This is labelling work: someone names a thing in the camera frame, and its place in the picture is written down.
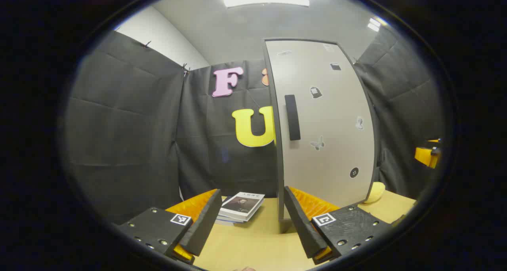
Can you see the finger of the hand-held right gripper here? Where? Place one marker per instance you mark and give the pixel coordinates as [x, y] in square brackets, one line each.
[424, 155]

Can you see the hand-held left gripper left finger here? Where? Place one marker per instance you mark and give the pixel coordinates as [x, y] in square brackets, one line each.
[202, 223]

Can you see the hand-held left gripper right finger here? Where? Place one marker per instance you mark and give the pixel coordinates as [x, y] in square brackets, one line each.
[303, 227]

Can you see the dark grey cabinet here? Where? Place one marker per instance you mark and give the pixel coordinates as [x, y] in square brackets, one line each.
[286, 226]

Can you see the blue book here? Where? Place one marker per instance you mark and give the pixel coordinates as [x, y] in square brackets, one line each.
[227, 222]

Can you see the white portrait cover book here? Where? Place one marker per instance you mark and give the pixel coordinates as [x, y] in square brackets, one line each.
[241, 205]

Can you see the pale yellow round bun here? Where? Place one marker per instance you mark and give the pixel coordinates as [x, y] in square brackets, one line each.
[375, 192]

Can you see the black backdrop cloth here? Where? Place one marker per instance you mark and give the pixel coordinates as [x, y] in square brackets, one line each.
[126, 124]

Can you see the small ceiling light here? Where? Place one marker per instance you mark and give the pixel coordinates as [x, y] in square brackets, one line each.
[373, 24]

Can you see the black cloth clip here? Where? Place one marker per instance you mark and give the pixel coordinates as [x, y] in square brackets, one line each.
[185, 67]
[146, 44]

